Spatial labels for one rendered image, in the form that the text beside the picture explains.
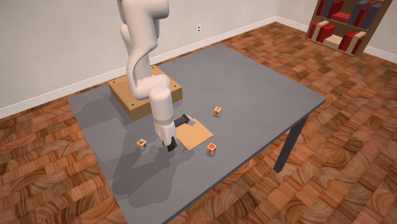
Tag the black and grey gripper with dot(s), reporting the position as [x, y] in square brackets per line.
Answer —
[168, 135]

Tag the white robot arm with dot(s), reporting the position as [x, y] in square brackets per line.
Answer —
[140, 32]

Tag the orange flat mat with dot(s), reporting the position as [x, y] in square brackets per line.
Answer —
[192, 136]

